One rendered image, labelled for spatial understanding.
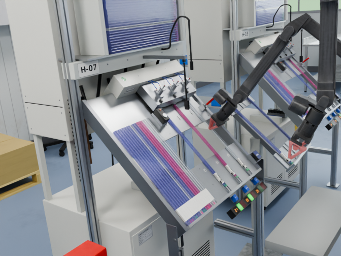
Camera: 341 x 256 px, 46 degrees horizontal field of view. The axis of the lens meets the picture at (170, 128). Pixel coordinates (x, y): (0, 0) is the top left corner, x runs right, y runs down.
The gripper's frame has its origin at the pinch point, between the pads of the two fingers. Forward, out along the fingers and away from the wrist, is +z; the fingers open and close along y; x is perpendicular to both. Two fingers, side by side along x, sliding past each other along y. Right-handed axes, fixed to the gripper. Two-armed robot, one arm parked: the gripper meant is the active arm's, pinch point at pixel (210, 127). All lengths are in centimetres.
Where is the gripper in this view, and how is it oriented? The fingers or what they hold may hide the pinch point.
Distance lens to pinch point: 212.2
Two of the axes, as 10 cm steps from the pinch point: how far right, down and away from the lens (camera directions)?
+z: -5.0, 6.0, 6.2
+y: -6.0, 2.7, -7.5
